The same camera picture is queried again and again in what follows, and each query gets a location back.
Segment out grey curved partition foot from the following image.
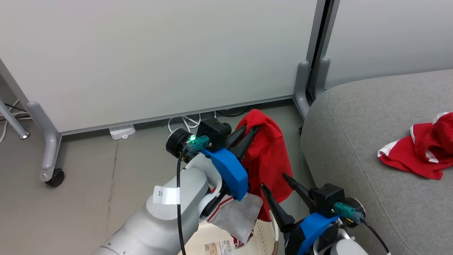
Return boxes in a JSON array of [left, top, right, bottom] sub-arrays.
[[311, 57, 331, 100], [293, 60, 312, 119]]

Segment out white coiled cable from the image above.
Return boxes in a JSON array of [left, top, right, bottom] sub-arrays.
[[167, 113, 202, 134]]

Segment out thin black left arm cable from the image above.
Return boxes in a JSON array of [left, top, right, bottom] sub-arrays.
[[176, 149, 188, 255]]

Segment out red white jersey garment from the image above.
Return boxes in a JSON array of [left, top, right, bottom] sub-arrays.
[[377, 112, 453, 180]]

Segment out narrow white partition panel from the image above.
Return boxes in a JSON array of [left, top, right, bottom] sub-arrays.
[[325, 0, 453, 90]]

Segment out black floor cable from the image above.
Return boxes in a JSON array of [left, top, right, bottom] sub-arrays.
[[215, 107, 250, 118]]

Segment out black cables by metal leg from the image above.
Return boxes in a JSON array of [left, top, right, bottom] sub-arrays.
[[0, 102, 30, 123]]

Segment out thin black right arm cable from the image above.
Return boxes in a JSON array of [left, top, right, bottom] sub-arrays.
[[361, 218, 391, 255]]

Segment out grey metal slanted leg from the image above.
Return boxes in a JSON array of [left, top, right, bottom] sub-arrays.
[[0, 98, 30, 140]]

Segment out paper label in basket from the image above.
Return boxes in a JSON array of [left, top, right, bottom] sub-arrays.
[[204, 240, 235, 255]]

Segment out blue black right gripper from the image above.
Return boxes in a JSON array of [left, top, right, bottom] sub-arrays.
[[261, 174, 345, 255]]

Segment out red garment with white trim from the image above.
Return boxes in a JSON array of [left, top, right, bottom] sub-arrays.
[[207, 109, 294, 248]]

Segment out grey fabric sofa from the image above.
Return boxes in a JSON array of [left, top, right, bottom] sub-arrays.
[[300, 69, 453, 255]]

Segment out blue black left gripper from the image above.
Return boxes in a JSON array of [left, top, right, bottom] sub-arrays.
[[196, 118, 260, 201]]

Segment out large white partition panel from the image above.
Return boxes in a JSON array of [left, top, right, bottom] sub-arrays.
[[0, 0, 327, 136]]

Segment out grey partition foot with caster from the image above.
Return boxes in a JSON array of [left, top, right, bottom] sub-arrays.
[[27, 101, 63, 183]]

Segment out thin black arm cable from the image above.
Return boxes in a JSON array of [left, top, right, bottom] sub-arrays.
[[361, 218, 391, 255], [176, 149, 188, 255]]

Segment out white power strip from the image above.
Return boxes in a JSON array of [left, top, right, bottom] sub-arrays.
[[109, 124, 136, 140]]

